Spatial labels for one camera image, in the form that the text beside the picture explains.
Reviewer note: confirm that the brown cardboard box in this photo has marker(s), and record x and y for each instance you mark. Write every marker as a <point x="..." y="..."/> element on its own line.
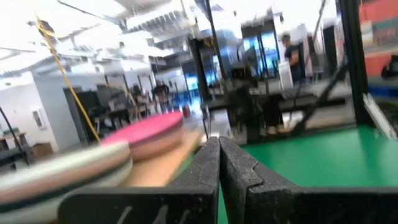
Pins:
<point x="42" y="150"/>

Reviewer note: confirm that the brownish pink plate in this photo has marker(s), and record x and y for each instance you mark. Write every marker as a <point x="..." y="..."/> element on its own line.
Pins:
<point x="62" y="182"/>

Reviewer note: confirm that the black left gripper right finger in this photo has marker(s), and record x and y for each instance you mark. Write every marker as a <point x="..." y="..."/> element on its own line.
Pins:
<point x="248" y="193"/>

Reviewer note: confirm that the person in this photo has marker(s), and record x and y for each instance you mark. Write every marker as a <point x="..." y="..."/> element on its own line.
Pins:
<point x="161" y="93"/>
<point x="292" y="59"/>

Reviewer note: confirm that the salmon orange plate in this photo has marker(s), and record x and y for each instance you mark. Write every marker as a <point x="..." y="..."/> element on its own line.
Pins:
<point x="158" y="150"/>

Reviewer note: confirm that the black rig frame post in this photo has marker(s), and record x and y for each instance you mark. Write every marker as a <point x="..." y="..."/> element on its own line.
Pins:
<point x="354" y="62"/>

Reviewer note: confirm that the dark green plate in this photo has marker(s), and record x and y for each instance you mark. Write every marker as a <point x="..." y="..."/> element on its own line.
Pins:
<point x="18" y="206"/>

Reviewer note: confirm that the large magenta pink plate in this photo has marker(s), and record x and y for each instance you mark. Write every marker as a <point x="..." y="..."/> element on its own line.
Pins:
<point x="146" y="127"/>

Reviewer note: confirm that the red canister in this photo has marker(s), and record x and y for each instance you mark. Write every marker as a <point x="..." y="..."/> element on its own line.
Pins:
<point x="186" y="112"/>

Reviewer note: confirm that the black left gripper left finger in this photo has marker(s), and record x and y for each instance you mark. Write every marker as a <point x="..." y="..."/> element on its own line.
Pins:
<point x="192" y="199"/>

